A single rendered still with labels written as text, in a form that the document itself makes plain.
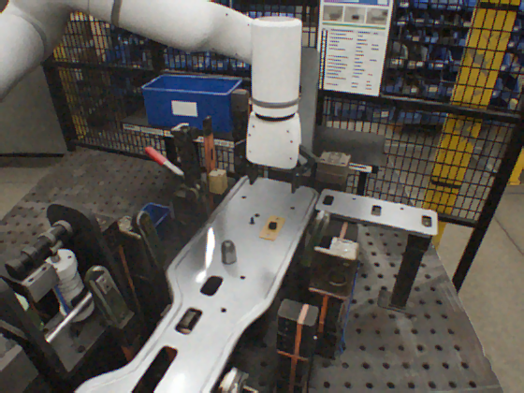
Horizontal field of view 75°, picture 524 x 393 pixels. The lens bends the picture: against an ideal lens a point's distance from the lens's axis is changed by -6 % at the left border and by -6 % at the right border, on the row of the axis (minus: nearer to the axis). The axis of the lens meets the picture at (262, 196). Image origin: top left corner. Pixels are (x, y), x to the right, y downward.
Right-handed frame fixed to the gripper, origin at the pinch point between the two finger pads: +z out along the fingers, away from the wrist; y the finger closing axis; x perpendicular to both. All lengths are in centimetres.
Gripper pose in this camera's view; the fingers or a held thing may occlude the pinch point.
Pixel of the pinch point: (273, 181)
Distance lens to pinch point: 75.9
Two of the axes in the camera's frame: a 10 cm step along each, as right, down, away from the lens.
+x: 3.6, -5.3, 7.7
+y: 9.3, 2.0, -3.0
